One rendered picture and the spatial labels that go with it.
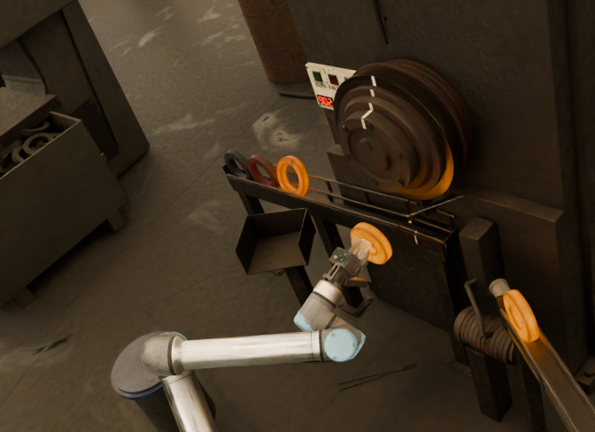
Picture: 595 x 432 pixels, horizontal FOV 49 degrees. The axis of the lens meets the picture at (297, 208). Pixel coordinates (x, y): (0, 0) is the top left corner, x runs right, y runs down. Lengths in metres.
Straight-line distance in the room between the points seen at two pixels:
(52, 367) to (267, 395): 1.28
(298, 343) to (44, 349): 2.19
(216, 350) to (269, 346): 0.16
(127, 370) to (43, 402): 0.91
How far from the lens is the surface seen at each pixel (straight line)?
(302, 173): 2.77
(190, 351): 2.01
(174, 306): 3.60
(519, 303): 1.98
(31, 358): 3.91
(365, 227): 2.13
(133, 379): 2.75
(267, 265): 2.62
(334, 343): 1.91
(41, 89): 4.58
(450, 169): 2.00
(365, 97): 2.01
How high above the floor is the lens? 2.28
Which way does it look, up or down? 37 degrees down
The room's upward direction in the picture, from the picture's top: 22 degrees counter-clockwise
